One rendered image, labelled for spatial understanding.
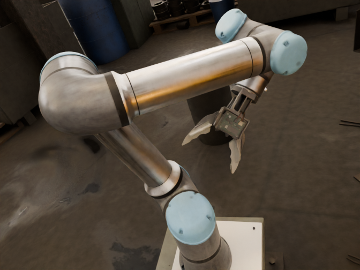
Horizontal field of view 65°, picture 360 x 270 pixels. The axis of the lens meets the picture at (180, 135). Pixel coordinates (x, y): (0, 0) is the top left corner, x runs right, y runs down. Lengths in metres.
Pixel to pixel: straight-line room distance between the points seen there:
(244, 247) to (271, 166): 0.70
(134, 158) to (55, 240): 1.09
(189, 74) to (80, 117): 0.19
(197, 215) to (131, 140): 0.24
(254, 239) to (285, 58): 0.55
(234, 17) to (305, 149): 1.07
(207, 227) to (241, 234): 0.24
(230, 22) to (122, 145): 0.36
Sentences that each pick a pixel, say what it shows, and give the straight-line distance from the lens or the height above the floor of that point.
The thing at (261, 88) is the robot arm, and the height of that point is 0.73.
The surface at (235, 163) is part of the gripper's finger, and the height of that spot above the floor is 0.57.
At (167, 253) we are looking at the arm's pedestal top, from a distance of 0.97.
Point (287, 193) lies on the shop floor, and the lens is 1.41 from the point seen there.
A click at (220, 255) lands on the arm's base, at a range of 0.82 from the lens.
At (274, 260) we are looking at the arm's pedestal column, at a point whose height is 0.03.
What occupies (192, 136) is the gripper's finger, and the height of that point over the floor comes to 0.66.
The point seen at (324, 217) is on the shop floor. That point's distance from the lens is 1.34.
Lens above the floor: 1.09
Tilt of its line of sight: 35 degrees down
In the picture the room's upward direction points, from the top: 20 degrees counter-clockwise
